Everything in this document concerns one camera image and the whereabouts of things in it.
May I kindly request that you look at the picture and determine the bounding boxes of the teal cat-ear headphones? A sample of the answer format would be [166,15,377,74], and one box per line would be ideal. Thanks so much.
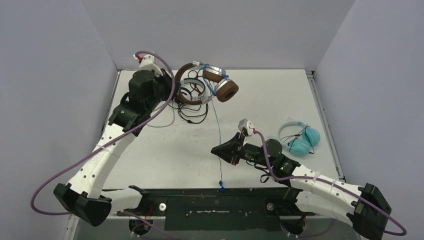
[268,117,321,158]

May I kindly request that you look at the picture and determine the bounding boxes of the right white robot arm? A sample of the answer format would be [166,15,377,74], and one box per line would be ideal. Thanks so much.
[210,132,392,240]

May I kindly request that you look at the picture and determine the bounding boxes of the black and white headphones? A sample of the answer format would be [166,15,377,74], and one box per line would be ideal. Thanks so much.
[168,77,210,125]

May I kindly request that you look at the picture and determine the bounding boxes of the brown headphones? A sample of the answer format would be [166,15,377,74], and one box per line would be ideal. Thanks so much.
[175,61,239,106]

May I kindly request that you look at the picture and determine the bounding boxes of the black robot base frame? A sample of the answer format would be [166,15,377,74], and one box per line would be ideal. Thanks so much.
[99,185,316,233]

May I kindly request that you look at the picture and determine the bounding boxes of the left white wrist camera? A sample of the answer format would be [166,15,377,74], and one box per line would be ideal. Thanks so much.
[133,54,163,76]

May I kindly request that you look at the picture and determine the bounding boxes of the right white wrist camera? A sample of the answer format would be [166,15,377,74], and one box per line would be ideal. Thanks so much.
[238,118,255,137]

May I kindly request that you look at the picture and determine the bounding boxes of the black earbuds cable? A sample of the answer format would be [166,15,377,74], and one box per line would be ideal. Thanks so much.
[284,125,316,156]

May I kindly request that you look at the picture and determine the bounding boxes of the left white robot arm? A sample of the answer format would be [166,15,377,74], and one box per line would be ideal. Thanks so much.
[53,69,177,227]

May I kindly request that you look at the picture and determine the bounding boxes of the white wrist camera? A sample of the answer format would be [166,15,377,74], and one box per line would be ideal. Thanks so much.
[133,54,163,76]
[238,118,255,137]

